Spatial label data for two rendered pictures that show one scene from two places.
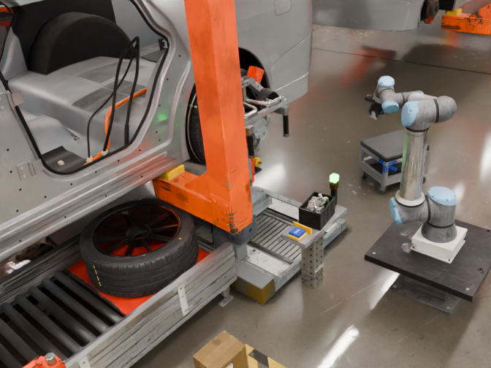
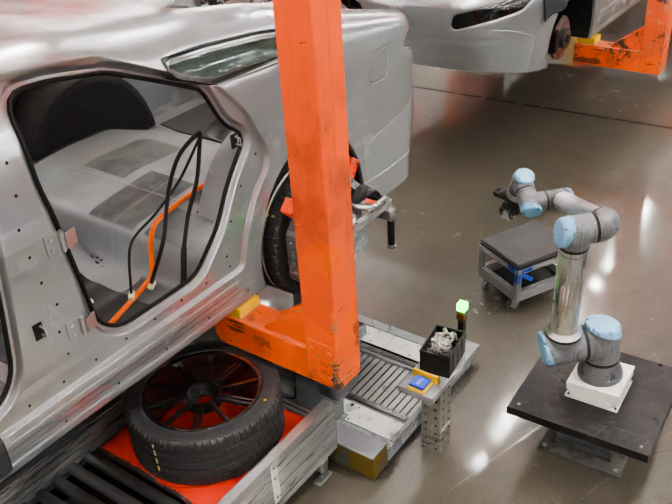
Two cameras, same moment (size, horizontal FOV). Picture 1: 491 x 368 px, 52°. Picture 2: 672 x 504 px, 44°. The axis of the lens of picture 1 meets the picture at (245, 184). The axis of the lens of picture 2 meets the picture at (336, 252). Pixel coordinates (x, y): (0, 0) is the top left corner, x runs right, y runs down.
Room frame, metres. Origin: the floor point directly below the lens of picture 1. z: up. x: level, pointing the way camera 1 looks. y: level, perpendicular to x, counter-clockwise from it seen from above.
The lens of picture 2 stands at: (-0.34, 0.37, 2.76)
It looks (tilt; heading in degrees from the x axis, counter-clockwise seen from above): 31 degrees down; 353
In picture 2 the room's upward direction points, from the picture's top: 4 degrees counter-clockwise
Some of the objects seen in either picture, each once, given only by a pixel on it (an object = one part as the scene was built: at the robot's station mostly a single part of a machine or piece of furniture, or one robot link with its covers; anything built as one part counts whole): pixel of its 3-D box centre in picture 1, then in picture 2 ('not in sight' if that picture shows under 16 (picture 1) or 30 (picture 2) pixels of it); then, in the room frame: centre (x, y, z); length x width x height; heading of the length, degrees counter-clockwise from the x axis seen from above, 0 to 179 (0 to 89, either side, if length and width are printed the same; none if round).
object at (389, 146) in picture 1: (393, 161); (525, 267); (3.45, -1.17, 0.17); 0.43 x 0.36 x 0.34; 109
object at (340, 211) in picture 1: (315, 223); (439, 367); (2.38, -0.38, 0.44); 0.43 x 0.17 x 0.03; 136
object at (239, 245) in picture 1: (226, 226); (314, 374); (2.67, 0.15, 0.26); 0.42 x 0.18 x 0.35; 46
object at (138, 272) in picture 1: (140, 244); (206, 409); (2.39, 0.64, 0.39); 0.66 x 0.66 x 0.24
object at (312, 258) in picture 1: (312, 255); (436, 409); (2.36, -0.36, 0.21); 0.10 x 0.10 x 0.42; 46
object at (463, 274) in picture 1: (434, 264); (594, 413); (2.25, -1.06, 0.15); 0.60 x 0.60 x 0.30; 48
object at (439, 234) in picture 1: (439, 225); (600, 364); (2.25, -1.06, 0.43); 0.19 x 0.19 x 0.10
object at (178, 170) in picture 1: (169, 169); (238, 303); (2.69, 0.45, 0.71); 0.14 x 0.14 x 0.05; 46
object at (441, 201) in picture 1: (439, 205); (600, 338); (2.25, -1.04, 0.57); 0.17 x 0.15 x 0.18; 88
